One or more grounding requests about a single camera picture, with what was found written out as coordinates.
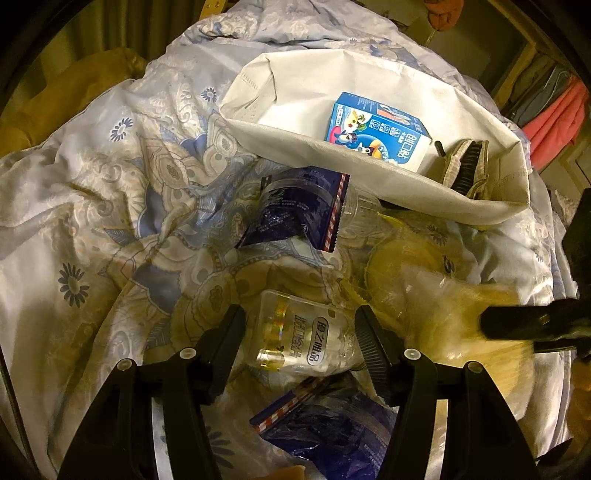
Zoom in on clear packet with white label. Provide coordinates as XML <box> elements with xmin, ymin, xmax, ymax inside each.
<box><xmin>247</xmin><ymin>291</ymin><xmax>365</xmax><ymax>374</ymax></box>

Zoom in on white fabric storage box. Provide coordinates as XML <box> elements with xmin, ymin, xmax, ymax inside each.
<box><xmin>219</xmin><ymin>50</ymin><xmax>531</xmax><ymax>226</ymax></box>

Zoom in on grey hanging garments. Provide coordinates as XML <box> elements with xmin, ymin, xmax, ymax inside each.
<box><xmin>503</xmin><ymin>55</ymin><xmax>578</xmax><ymax>125</ymax></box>

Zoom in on blue cartoon print box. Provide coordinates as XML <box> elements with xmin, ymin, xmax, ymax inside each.
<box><xmin>323</xmin><ymin>91</ymin><xmax>435</xmax><ymax>174</ymax></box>

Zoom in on coral hanging garment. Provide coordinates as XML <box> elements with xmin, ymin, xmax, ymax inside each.
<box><xmin>522</xmin><ymin>76</ymin><xmax>589</xmax><ymax>167</ymax></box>

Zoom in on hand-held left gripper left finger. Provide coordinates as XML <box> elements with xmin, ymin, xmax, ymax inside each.
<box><xmin>58</xmin><ymin>305</ymin><xmax>246</xmax><ymax>480</ymax></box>

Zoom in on floral blue white blanket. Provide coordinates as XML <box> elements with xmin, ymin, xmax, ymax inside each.
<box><xmin>0</xmin><ymin>0</ymin><xmax>578</xmax><ymax>480</ymax></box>

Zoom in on blue striped-edge biscuit packet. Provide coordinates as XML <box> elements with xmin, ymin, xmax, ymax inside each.
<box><xmin>235</xmin><ymin>166</ymin><xmax>352</xmax><ymax>252</ymax></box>
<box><xmin>249</xmin><ymin>374</ymin><xmax>402</xmax><ymax>480</ymax></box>

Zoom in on yellow cloth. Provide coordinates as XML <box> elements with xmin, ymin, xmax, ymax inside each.
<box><xmin>0</xmin><ymin>46</ymin><xmax>148</xmax><ymax>158</ymax></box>

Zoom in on round cake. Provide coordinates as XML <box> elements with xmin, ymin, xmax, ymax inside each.
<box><xmin>351</xmin><ymin>226</ymin><xmax>536</xmax><ymax>407</ymax></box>

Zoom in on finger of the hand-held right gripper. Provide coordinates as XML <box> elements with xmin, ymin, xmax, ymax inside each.
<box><xmin>480</xmin><ymin>299</ymin><xmax>591</xmax><ymax>357</ymax></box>

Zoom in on green curtain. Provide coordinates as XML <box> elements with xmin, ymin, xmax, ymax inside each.
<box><xmin>41</xmin><ymin>0</ymin><xmax>204</xmax><ymax>63</ymax></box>

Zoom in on dark bristle brush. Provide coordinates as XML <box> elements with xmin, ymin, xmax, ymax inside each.
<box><xmin>425</xmin><ymin>138</ymin><xmax>492</xmax><ymax>199</ymax></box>

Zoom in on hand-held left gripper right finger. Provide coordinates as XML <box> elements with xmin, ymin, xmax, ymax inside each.
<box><xmin>355</xmin><ymin>306</ymin><xmax>541</xmax><ymax>480</ymax></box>

